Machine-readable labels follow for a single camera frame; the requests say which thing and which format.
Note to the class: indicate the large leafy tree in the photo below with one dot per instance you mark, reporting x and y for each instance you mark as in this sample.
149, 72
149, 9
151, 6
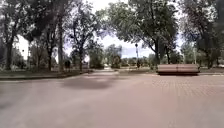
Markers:
208, 30
150, 23

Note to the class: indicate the row of trees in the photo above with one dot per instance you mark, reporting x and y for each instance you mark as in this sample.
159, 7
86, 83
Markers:
50, 30

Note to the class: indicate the reddish brick paved path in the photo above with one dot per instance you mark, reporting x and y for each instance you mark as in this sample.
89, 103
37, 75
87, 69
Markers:
110, 103

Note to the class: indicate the person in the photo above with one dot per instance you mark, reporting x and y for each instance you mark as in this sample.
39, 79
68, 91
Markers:
67, 64

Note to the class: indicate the long wooden bench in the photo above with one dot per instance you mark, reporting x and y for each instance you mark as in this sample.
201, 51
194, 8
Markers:
177, 69

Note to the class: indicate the dark lamp post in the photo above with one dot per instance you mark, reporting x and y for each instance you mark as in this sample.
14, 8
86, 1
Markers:
136, 53

